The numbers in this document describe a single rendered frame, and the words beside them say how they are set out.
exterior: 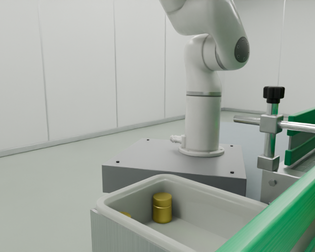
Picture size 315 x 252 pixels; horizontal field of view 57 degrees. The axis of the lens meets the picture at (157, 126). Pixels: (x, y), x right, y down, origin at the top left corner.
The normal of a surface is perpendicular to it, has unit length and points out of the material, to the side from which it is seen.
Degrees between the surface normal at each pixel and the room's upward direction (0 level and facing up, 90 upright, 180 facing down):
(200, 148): 88
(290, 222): 90
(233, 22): 87
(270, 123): 90
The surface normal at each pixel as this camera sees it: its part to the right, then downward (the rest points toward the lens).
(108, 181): -0.24, 0.19
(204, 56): -0.77, 0.35
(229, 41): 0.37, 0.37
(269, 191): -0.67, 0.15
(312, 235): 0.74, 0.13
